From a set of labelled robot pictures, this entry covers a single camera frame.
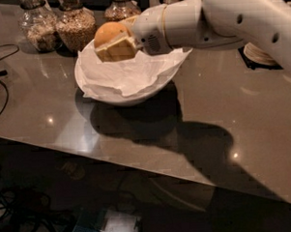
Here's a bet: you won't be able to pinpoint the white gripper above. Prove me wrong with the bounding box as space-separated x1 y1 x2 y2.
95 4 172 63

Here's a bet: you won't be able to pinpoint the orange fruit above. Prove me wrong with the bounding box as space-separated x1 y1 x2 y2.
94 21 129 47

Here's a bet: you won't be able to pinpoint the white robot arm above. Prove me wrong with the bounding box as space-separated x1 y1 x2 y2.
94 0 291 73

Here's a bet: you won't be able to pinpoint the white tilted bowl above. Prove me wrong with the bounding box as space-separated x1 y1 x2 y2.
73 35 187 109

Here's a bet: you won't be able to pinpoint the glass jar brown granola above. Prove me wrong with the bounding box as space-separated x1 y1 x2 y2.
104 0 141 22

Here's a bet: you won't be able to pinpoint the white paper napkin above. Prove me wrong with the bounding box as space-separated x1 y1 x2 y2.
75 37 195 100

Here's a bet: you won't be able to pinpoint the glass jar round grains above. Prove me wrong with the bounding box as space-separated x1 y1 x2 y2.
55 0 97 53

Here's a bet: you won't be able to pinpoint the glass jar pale cereal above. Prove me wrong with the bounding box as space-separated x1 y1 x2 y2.
18 0 62 53

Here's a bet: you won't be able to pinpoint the black square mat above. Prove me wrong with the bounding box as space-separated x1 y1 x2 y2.
239 47 280 70

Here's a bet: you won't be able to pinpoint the stack of white plates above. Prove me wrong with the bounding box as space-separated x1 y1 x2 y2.
244 43 277 66

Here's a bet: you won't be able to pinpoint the blue and silver box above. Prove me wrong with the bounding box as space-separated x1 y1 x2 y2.
73 208 142 232

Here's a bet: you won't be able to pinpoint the black floor cables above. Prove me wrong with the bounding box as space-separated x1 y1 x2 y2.
0 168 77 232

